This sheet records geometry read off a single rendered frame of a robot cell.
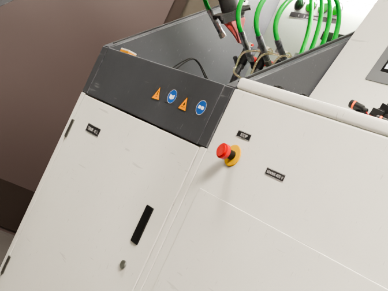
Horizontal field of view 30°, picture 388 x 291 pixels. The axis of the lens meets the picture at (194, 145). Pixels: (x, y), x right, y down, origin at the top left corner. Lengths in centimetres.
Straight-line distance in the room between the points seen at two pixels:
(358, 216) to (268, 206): 23
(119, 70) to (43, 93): 150
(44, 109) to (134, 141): 172
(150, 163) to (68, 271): 39
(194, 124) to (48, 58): 193
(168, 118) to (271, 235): 53
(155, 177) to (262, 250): 45
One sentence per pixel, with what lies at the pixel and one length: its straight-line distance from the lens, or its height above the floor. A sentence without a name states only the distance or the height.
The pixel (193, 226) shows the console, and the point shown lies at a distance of 167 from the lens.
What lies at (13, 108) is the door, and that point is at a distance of 364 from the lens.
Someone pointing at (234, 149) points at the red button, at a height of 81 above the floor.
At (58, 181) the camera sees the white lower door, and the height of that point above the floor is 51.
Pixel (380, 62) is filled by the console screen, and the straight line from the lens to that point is 184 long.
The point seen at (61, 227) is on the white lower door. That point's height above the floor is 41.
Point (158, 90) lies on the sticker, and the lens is 197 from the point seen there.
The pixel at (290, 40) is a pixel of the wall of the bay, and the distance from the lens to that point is 251.
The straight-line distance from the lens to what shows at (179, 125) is 184.
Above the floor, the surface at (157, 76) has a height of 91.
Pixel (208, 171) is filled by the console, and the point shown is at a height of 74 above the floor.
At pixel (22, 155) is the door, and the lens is 367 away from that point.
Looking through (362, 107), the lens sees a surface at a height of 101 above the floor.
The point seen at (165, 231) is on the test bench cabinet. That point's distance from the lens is 175.
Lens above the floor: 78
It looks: level
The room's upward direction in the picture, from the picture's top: 25 degrees clockwise
